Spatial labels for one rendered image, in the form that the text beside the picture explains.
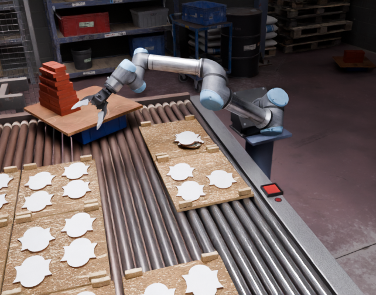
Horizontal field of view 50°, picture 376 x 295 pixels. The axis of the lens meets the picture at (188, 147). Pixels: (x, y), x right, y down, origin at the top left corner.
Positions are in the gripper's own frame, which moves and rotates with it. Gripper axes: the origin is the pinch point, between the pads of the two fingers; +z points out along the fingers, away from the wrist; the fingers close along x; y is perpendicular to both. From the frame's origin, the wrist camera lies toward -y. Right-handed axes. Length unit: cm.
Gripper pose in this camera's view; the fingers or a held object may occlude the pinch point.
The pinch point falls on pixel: (83, 120)
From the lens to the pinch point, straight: 195.7
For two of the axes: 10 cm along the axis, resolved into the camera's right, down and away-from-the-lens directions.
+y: -1.5, -0.8, 9.9
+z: -6.3, 7.7, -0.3
